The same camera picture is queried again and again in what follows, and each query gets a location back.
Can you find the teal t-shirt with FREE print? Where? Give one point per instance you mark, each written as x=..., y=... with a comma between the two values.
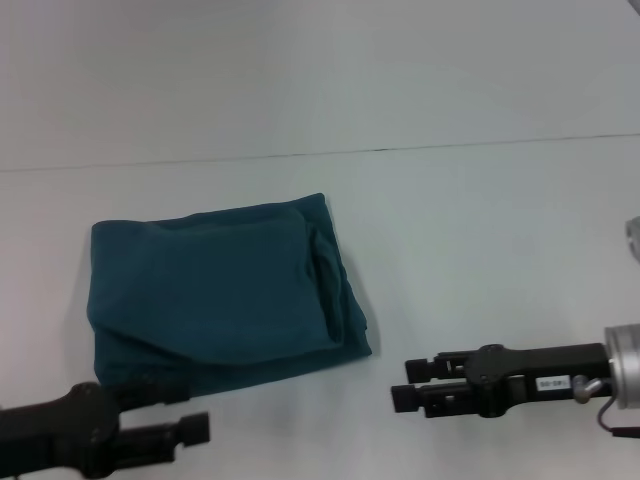
x=225, y=290

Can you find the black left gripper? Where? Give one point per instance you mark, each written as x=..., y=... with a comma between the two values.
x=55, y=430

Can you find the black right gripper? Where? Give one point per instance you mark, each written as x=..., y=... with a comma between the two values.
x=540, y=375

